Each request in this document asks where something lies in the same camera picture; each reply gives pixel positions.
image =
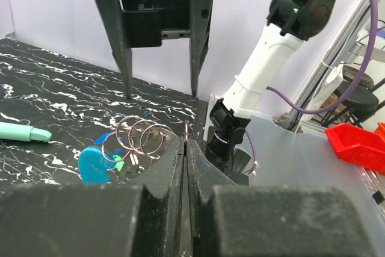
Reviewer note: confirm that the black right arm base motor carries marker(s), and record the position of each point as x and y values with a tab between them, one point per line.
228	131

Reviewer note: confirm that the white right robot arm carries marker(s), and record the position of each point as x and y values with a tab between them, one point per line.
289	24

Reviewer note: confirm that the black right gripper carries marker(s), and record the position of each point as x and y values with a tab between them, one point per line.
148	23

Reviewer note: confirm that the aluminium rail frame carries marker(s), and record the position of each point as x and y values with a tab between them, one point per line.
342	48

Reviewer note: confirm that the red plastic bin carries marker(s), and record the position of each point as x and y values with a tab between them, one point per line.
357	146

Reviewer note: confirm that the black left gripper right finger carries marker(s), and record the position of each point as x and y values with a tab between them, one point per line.
228	219

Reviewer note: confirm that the blue tagged key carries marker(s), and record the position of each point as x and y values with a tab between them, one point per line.
93	167

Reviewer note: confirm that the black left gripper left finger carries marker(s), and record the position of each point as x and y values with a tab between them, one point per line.
140	218

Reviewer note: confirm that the green tagged key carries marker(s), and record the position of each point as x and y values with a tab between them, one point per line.
119	163

